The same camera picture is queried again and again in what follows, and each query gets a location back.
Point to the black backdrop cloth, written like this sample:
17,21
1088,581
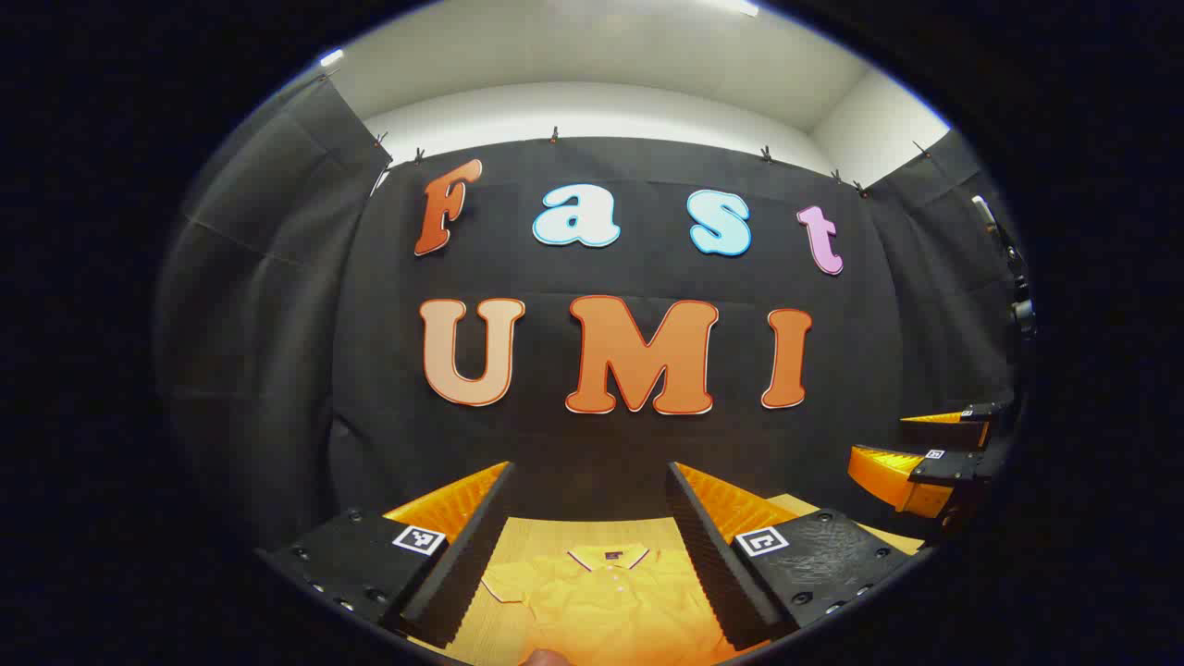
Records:
555,435

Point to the orange T-shirt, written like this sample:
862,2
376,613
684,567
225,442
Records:
610,610

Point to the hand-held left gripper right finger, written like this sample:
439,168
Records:
712,564

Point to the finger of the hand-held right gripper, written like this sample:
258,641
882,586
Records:
962,418
888,476

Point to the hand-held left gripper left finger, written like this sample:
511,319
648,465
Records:
467,564

